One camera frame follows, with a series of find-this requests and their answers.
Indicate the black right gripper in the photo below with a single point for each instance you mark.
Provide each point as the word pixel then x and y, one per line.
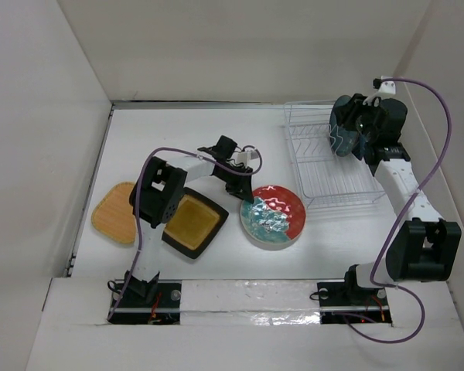
pixel 346 113

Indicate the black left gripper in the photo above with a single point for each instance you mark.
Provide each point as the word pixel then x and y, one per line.
pixel 242 188

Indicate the red teal floral plate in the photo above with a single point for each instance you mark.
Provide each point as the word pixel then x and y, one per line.
pixel 275 218

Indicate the teal round plate brown rim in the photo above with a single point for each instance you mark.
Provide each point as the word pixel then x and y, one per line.
pixel 342 141

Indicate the yellow square plate dark rim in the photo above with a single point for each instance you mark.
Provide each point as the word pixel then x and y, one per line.
pixel 197 221

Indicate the woven bamboo tray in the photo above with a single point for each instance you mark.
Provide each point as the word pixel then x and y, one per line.
pixel 113 216

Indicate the blue leaf-shaped dish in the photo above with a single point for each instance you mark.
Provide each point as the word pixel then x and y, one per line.
pixel 360 147

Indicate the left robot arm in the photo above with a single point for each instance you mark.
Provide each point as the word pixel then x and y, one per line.
pixel 159 189

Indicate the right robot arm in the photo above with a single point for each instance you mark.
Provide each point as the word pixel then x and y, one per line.
pixel 422 245

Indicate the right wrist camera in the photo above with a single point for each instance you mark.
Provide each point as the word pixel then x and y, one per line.
pixel 384 88

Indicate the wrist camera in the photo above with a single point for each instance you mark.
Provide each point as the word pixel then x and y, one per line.
pixel 384 88
pixel 247 156

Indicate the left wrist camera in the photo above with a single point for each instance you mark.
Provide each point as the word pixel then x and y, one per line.
pixel 247 156

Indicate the white wire dish rack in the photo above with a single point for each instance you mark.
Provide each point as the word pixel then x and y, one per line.
pixel 324 179

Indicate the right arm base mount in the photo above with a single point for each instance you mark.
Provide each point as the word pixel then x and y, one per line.
pixel 338 306

